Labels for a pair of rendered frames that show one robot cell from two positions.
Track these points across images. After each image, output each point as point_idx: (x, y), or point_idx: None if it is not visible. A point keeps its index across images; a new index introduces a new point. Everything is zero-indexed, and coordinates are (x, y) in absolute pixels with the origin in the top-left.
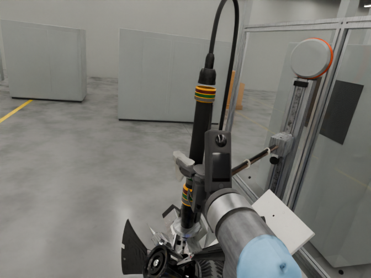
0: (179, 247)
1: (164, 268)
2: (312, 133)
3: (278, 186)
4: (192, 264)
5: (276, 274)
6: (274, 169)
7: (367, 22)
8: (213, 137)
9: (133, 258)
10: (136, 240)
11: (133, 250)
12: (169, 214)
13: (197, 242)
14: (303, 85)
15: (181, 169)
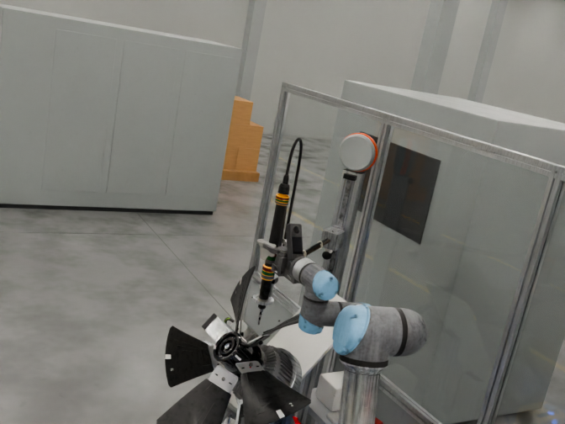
0: None
1: (239, 345)
2: (365, 226)
3: None
4: (260, 343)
5: (329, 281)
6: (327, 267)
7: (403, 124)
8: (292, 227)
9: (187, 363)
10: (192, 341)
11: (187, 353)
12: (212, 323)
13: None
14: (352, 178)
15: (270, 249)
